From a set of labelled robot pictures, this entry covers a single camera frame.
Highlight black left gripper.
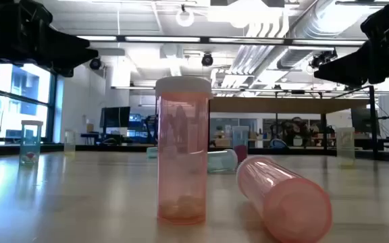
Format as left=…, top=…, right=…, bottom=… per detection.
left=0, top=0, right=99, bottom=78

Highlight yellow medicine bottle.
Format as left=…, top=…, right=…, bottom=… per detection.
left=335, top=126, right=356, bottom=167
left=63, top=128, right=77, bottom=157

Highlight green bottle with red-white pills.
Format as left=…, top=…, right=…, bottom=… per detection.
left=18, top=119, right=44, bottom=167

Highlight blue bottle with purple contents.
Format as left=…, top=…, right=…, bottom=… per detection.
left=231, top=125, right=251, bottom=163

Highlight red medicine bottle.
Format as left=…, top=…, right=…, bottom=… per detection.
left=236, top=155, right=334, bottom=243

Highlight white cap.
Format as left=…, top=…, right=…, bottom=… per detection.
left=155, top=76, right=214, bottom=226

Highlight black ceiling spotlight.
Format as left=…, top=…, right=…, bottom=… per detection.
left=201, top=52, right=214, bottom=68
left=88, top=57, right=103, bottom=71

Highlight black ceiling light cluster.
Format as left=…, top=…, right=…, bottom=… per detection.
left=308, top=49, right=338, bottom=70

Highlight black computer monitor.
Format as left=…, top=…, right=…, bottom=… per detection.
left=99, top=106, right=131, bottom=128
left=351, top=107, right=373, bottom=134

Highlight large window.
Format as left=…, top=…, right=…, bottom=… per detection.
left=0, top=63, right=59, bottom=142

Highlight blue machine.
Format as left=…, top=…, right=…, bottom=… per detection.
left=128, top=113, right=158, bottom=144

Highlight white ceiling pipes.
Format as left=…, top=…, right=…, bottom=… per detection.
left=230, top=13, right=292, bottom=76

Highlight blue round object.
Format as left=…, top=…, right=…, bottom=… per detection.
left=269, top=137, right=288, bottom=149

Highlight LED light bar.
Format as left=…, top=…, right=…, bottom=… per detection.
left=76, top=33, right=367, bottom=47

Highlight silver ventilation duct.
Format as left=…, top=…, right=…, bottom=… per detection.
left=277, top=0, right=371, bottom=70

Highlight wooden shelf with black frame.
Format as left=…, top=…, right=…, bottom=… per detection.
left=209, top=84, right=380, bottom=160

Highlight white ring lamp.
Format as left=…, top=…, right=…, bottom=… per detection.
left=176, top=8, right=195, bottom=28

